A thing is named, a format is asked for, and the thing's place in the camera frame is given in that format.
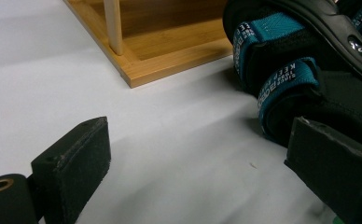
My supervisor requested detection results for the wooden shoe rack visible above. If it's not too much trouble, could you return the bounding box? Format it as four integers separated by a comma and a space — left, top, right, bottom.
62, 0, 234, 90

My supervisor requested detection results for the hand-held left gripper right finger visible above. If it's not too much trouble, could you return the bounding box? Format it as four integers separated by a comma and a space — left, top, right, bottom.
284, 116, 362, 224

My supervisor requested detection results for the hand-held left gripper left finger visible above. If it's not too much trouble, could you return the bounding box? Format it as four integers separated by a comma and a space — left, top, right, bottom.
30, 116, 112, 224

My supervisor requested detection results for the black sandal with teal straps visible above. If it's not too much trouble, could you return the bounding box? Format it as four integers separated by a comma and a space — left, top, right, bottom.
222, 0, 362, 150

